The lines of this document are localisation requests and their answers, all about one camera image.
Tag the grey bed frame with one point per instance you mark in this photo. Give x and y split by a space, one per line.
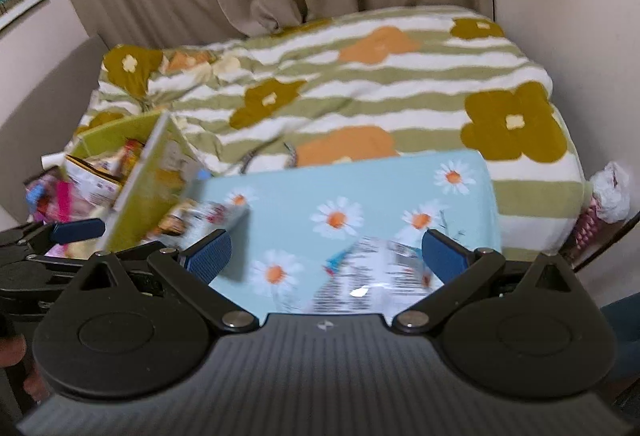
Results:
45 105

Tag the blue and white snack packet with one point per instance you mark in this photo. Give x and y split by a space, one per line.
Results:
370 276

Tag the green cardboard box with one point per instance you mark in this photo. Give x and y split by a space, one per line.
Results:
150 186

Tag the white cartoon snack packet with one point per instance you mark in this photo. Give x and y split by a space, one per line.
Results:
200 216

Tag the light blue daisy cloth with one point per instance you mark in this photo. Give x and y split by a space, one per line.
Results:
380 196

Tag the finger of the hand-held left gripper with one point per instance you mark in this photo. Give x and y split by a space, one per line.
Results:
77 231
55 260

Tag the white plastic bag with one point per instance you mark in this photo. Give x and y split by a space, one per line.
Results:
612 191

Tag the green striped floral blanket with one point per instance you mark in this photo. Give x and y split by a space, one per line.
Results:
400 90

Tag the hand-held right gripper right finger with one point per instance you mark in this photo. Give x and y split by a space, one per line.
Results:
442 256

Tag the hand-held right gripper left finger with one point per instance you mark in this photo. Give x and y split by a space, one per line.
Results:
210 251

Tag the person's leg in jeans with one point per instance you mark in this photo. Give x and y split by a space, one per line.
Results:
622 341

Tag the person's left hand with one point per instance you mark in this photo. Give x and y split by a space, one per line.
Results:
12 350

